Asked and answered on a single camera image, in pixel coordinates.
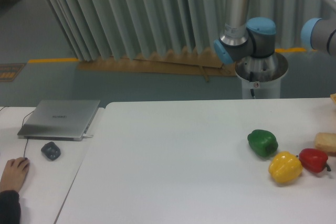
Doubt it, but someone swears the person's bare hand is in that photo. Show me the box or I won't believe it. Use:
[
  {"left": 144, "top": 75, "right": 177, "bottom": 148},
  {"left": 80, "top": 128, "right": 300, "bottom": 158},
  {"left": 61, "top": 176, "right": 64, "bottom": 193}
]
[{"left": 1, "top": 157, "right": 30, "bottom": 193}]

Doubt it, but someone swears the yellow bell pepper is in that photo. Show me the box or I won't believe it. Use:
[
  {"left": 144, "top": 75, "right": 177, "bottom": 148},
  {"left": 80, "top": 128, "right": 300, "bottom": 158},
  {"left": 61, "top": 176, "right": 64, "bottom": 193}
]
[{"left": 268, "top": 151, "right": 303, "bottom": 184}]

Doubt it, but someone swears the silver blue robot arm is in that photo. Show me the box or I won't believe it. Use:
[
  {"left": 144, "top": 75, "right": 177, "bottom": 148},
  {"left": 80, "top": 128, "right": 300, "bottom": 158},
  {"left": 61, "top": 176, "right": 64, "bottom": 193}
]
[{"left": 214, "top": 0, "right": 335, "bottom": 65}]

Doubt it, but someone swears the black sleeved forearm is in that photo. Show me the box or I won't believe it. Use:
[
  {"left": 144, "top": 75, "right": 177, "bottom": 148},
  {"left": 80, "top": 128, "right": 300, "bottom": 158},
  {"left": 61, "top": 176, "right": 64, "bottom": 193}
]
[{"left": 1, "top": 190, "right": 21, "bottom": 224}]

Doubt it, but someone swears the green bell pepper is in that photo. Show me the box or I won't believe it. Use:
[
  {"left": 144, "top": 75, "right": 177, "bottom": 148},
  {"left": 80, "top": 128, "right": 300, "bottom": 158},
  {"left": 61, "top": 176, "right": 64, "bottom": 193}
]
[{"left": 247, "top": 130, "right": 278, "bottom": 158}]

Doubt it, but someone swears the red bell pepper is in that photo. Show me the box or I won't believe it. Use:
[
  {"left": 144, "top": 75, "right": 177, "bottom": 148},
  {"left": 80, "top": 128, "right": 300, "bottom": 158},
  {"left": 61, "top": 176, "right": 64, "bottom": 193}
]
[{"left": 298, "top": 148, "right": 331, "bottom": 173}]

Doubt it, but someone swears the dark grey small controller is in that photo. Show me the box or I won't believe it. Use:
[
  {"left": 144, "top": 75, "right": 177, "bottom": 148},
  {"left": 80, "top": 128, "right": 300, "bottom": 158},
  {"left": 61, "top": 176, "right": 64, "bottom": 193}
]
[{"left": 41, "top": 142, "right": 61, "bottom": 161}]

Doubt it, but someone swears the silver closed laptop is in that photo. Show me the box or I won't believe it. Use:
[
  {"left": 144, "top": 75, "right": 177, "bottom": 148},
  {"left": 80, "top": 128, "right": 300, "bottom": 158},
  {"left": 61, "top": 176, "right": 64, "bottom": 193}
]
[{"left": 17, "top": 100, "right": 100, "bottom": 141}]

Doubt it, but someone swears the pale green folding curtain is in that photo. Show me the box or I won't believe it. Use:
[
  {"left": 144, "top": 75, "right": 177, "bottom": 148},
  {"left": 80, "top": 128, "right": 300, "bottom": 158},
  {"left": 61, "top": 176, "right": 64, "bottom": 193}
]
[{"left": 46, "top": 0, "right": 335, "bottom": 61}]

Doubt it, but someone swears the brown cardboard sheet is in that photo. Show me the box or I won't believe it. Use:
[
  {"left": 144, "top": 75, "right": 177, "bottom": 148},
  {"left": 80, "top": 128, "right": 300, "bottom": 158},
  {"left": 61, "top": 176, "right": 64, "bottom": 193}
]
[{"left": 77, "top": 49, "right": 236, "bottom": 82}]

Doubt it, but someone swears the bread slice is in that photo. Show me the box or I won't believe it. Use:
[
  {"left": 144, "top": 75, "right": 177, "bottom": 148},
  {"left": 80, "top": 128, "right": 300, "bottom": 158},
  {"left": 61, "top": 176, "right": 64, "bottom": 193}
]
[{"left": 314, "top": 132, "right": 336, "bottom": 156}]

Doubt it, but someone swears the wooden board corner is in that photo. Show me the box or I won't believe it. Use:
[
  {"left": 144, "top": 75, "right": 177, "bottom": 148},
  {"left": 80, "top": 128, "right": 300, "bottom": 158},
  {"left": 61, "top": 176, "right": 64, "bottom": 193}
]
[{"left": 330, "top": 93, "right": 336, "bottom": 104}]

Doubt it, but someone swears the black mouse cable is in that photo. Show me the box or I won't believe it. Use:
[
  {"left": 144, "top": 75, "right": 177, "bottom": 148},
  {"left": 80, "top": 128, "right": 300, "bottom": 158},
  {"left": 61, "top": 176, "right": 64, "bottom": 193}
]
[{"left": 0, "top": 106, "right": 37, "bottom": 159}]

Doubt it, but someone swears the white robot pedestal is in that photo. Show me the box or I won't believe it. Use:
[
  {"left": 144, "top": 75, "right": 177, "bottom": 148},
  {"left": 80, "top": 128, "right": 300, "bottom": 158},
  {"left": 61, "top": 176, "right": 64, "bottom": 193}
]
[{"left": 235, "top": 53, "right": 288, "bottom": 99}]

